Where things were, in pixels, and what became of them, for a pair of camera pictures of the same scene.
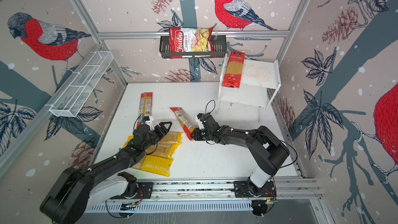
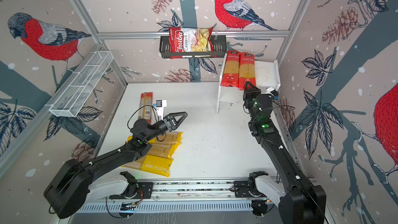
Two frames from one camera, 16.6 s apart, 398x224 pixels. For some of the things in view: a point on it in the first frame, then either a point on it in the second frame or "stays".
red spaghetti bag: x=186 y=123 to x=246 y=69
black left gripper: x=165 y=129 to x=170 y=123
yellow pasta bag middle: x=163 y=150 stays
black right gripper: x=194 y=134 to x=253 y=94
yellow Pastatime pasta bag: x=152 y=164 stays
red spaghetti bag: x=235 y=69 stays
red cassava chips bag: x=183 y=39 stays
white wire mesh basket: x=69 y=101 stays
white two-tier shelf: x=260 y=83 stays
